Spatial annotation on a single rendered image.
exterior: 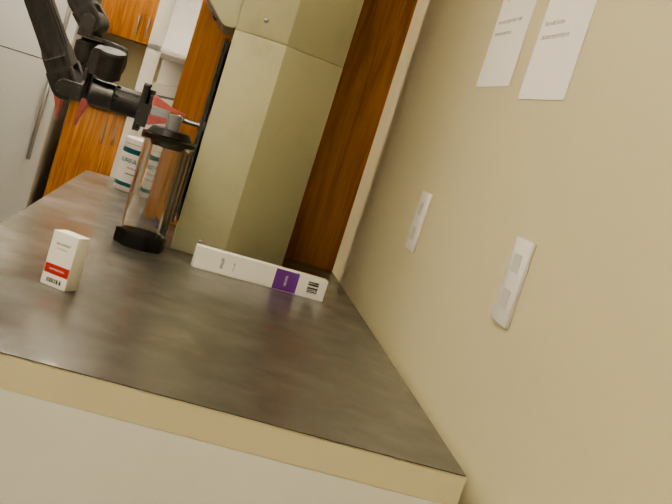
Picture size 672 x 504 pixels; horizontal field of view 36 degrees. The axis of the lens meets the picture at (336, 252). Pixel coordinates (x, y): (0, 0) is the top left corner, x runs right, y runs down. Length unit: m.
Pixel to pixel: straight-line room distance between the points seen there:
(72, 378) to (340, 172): 1.49
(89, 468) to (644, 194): 0.67
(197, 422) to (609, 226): 0.50
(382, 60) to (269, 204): 0.53
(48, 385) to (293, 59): 1.18
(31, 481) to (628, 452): 0.65
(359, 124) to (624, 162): 1.48
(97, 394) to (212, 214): 1.05
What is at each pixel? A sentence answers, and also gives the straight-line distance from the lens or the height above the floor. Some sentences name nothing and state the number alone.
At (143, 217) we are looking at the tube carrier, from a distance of 2.06.
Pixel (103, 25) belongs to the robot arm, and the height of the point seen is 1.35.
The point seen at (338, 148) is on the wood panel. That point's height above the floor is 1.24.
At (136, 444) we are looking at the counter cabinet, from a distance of 1.20.
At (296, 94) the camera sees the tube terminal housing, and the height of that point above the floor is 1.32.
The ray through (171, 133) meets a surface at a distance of 2.05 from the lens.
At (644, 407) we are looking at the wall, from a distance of 0.97.
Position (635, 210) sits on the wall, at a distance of 1.10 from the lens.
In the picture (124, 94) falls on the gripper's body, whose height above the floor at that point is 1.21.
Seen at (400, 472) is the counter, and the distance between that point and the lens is 1.23.
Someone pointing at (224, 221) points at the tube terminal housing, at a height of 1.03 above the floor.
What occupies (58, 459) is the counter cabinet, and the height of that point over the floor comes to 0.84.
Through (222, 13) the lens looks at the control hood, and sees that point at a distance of 2.18.
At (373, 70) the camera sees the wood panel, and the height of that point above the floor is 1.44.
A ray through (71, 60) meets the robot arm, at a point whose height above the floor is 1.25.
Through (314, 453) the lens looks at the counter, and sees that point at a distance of 1.21.
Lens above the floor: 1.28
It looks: 6 degrees down
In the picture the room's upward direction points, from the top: 18 degrees clockwise
